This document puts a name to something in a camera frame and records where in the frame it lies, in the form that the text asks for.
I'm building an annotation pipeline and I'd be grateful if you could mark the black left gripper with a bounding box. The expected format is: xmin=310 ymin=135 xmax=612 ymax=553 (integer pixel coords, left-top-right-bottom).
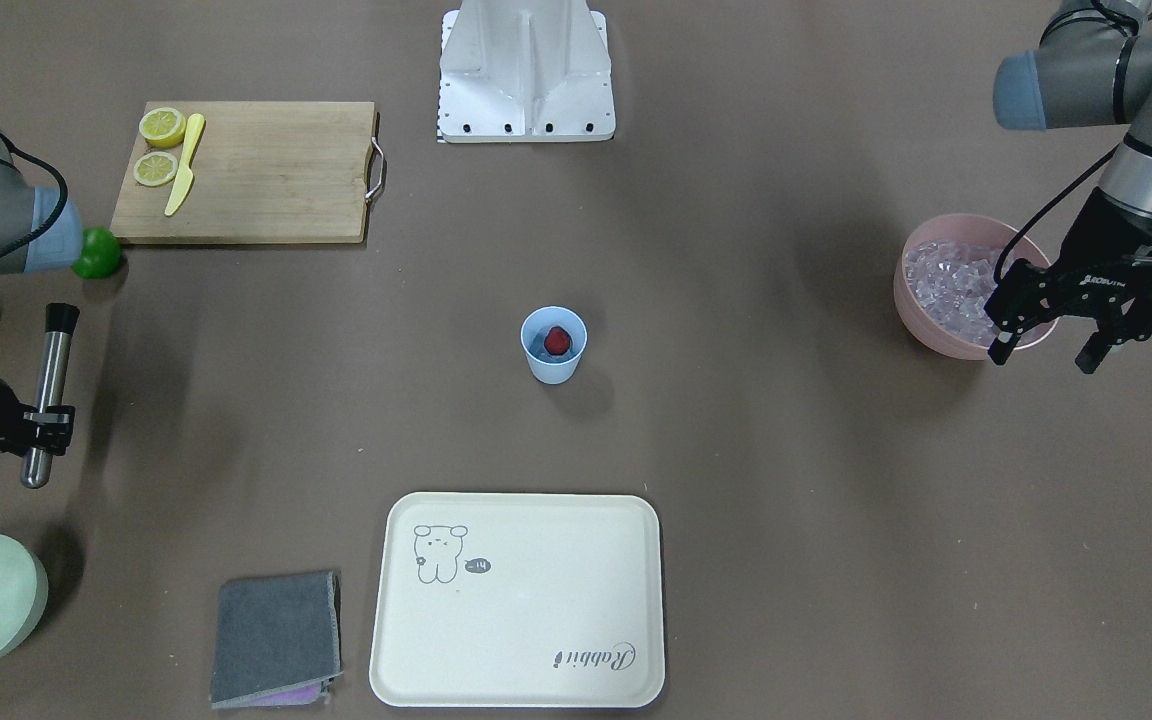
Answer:
xmin=984 ymin=190 xmax=1152 ymax=374

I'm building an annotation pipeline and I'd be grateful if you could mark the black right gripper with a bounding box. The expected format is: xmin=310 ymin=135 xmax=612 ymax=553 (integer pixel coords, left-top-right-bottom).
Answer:
xmin=0 ymin=379 xmax=76 ymax=456

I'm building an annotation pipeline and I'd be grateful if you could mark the steel muddler black tip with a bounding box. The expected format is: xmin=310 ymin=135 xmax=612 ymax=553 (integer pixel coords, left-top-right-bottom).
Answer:
xmin=20 ymin=303 xmax=81 ymax=490

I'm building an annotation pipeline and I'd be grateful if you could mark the red strawberry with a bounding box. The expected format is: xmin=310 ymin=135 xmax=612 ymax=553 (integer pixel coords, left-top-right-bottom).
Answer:
xmin=541 ymin=325 xmax=573 ymax=357

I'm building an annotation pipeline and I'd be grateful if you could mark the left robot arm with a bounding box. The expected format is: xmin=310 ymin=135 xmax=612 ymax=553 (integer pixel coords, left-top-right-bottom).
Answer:
xmin=986 ymin=1 xmax=1152 ymax=374

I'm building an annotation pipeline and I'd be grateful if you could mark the pink bowl of ice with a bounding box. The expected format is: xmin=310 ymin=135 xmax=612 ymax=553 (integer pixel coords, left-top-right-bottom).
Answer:
xmin=893 ymin=213 xmax=1016 ymax=361

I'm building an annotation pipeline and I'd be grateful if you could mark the light blue plastic cup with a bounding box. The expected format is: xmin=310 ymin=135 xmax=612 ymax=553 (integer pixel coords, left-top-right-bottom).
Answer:
xmin=520 ymin=306 xmax=588 ymax=386

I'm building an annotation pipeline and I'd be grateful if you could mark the green lime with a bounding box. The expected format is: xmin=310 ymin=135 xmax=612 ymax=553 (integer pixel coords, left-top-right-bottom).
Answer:
xmin=70 ymin=225 xmax=122 ymax=279

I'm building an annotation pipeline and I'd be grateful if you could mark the lemon slice upper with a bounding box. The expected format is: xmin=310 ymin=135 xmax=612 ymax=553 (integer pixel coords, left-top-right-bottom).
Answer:
xmin=132 ymin=151 xmax=179 ymax=188

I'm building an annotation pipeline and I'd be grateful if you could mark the lemon slice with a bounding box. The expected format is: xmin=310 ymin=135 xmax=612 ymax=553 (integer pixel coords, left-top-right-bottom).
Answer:
xmin=132 ymin=151 xmax=179 ymax=188
xmin=138 ymin=106 xmax=187 ymax=150

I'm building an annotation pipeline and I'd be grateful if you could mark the grey folded cloth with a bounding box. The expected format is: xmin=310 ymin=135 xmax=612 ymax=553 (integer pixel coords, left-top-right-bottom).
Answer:
xmin=209 ymin=570 xmax=342 ymax=711

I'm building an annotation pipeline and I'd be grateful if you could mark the lemon slice lower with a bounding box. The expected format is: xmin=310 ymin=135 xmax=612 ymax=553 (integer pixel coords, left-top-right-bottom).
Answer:
xmin=138 ymin=106 xmax=187 ymax=150

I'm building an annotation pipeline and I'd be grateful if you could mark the wooden cutting board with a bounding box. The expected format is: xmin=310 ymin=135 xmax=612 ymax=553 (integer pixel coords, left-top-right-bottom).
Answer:
xmin=109 ymin=100 xmax=385 ymax=247

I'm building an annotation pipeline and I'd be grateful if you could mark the yellow plastic knife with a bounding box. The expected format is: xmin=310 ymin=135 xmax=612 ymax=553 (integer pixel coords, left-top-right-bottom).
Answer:
xmin=162 ymin=113 xmax=206 ymax=217

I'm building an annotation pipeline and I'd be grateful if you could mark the beige rabbit tray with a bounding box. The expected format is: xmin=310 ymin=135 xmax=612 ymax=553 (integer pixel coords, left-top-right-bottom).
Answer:
xmin=369 ymin=492 xmax=666 ymax=708

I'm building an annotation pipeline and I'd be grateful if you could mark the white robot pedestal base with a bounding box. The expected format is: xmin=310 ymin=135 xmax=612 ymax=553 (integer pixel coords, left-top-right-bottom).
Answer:
xmin=435 ymin=1 xmax=617 ymax=143

